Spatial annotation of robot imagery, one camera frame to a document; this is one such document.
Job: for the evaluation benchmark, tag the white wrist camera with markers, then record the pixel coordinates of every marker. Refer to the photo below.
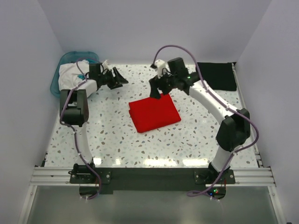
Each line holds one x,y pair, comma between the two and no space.
161,65
105,65

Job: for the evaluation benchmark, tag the red t shirt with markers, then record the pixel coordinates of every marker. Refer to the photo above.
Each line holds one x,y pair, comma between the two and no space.
149,113

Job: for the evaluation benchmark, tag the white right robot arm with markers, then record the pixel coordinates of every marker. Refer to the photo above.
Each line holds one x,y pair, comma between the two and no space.
234,127

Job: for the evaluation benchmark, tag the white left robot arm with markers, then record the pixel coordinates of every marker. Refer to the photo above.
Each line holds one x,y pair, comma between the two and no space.
74,110

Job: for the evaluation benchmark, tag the teal plastic laundry basket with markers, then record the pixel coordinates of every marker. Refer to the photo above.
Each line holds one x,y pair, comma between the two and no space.
68,60

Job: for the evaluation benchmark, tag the white crumpled t shirt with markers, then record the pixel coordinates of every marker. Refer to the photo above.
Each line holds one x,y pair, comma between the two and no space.
68,74

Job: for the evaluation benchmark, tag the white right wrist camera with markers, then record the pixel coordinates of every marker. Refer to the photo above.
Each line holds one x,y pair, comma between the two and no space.
161,65

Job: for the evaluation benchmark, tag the black folded t shirt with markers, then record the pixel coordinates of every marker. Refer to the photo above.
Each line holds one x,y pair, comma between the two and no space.
219,76

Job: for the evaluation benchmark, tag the aluminium front frame rail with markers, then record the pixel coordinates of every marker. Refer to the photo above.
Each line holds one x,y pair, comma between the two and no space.
45,176

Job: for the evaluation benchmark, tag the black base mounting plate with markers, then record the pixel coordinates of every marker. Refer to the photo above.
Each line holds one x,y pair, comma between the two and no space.
212,191

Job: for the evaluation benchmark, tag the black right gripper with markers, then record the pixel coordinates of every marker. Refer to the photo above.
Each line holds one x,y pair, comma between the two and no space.
160,83

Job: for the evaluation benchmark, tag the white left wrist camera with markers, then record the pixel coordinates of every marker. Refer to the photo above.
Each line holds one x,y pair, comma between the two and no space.
105,65

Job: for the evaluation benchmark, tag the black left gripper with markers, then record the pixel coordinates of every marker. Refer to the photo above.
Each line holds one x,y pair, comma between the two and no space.
113,79

